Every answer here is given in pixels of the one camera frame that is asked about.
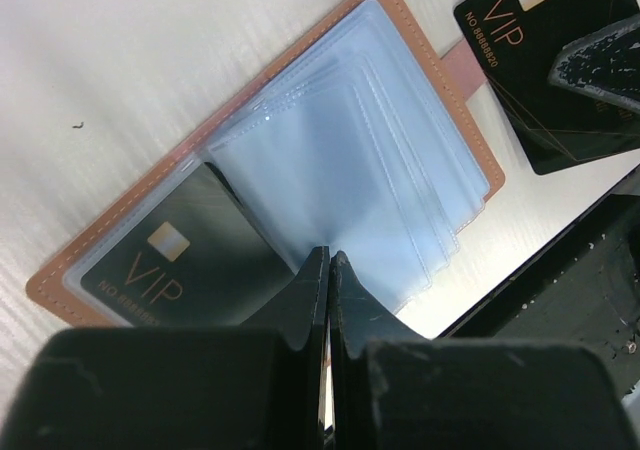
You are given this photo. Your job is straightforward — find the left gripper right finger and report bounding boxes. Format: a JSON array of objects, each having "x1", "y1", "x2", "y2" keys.
[{"x1": 329, "y1": 252, "x2": 639, "y2": 449}]

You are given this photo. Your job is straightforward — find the brown leather card holder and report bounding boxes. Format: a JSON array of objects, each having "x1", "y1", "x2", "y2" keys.
[{"x1": 26, "y1": 0, "x2": 505, "y2": 326}]

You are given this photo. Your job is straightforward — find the black credit card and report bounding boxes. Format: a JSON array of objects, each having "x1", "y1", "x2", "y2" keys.
[{"x1": 79, "y1": 162, "x2": 294, "y2": 326}]

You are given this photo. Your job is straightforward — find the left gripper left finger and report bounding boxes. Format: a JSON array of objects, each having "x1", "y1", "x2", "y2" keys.
[{"x1": 1, "y1": 247, "x2": 330, "y2": 449}]

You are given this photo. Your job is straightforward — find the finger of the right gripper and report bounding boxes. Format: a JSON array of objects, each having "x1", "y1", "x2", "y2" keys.
[{"x1": 548, "y1": 14, "x2": 639, "y2": 113}]

